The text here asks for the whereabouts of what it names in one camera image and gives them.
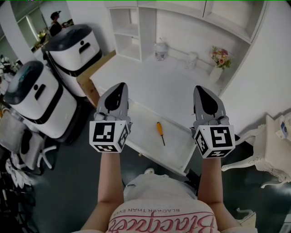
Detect white pink print t-shirt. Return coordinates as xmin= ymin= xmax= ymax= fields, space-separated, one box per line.
xmin=108 ymin=200 xmax=221 ymax=233

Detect white blue small box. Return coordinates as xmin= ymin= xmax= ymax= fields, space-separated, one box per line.
xmin=279 ymin=122 xmax=291 ymax=138

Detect grey trousers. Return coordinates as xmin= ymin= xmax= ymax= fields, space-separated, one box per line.
xmin=124 ymin=174 xmax=199 ymax=203

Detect white office chair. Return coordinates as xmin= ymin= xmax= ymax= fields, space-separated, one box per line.
xmin=0 ymin=109 xmax=58 ymax=170

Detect person's right forearm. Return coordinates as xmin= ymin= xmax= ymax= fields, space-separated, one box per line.
xmin=197 ymin=157 xmax=242 ymax=233

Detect white vase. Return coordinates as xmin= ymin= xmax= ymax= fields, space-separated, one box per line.
xmin=208 ymin=66 xmax=223 ymax=85

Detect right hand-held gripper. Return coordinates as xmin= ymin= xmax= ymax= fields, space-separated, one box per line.
xmin=193 ymin=86 xmax=236 ymax=159

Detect black floor device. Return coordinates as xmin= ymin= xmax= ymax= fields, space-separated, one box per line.
xmin=185 ymin=168 xmax=202 ymax=190

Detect clear glass goblet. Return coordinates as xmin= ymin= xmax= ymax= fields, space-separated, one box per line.
xmin=184 ymin=51 xmax=199 ymax=70

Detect clear glass jar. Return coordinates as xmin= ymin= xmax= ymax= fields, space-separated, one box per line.
xmin=155 ymin=37 xmax=170 ymax=62

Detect brown cardboard box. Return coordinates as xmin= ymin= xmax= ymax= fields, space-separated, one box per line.
xmin=76 ymin=50 xmax=117 ymax=108

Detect white desk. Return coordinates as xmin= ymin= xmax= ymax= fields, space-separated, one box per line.
xmin=90 ymin=51 xmax=229 ymax=137

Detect white hutch shelf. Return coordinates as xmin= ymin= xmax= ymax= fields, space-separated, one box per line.
xmin=105 ymin=0 xmax=269 ymax=96

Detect white black mobile robot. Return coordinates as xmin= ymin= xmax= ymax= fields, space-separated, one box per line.
xmin=42 ymin=24 xmax=103 ymax=97
xmin=3 ymin=60 xmax=81 ymax=144

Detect pink flower bouquet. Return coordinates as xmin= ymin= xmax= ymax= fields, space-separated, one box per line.
xmin=210 ymin=45 xmax=233 ymax=71

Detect cream ornate table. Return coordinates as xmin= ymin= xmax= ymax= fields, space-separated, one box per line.
xmin=221 ymin=113 xmax=291 ymax=189

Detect orange handle screwdriver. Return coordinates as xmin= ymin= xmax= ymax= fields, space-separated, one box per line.
xmin=156 ymin=122 xmax=166 ymax=147

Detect person's left forearm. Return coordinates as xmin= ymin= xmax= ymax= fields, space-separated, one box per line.
xmin=80 ymin=152 xmax=125 ymax=233

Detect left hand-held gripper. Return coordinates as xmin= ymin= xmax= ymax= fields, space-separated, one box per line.
xmin=89 ymin=82 xmax=133 ymax=153

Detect white artificial flowers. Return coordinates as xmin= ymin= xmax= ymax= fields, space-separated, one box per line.
xmin=5 ymin=153 xmax=33 ymax=190

